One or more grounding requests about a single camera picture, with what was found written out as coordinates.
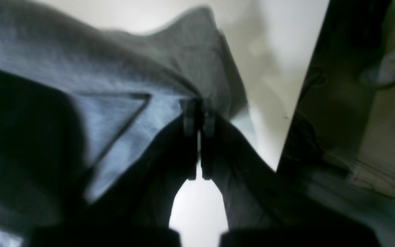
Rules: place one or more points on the grey t-shirt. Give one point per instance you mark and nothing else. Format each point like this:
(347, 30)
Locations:
(79, 105)

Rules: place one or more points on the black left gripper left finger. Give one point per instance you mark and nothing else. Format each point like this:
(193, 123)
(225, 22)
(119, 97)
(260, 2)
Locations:
(135, 211)

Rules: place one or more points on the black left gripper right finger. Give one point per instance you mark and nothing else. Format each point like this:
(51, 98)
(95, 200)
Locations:
(263, 209)

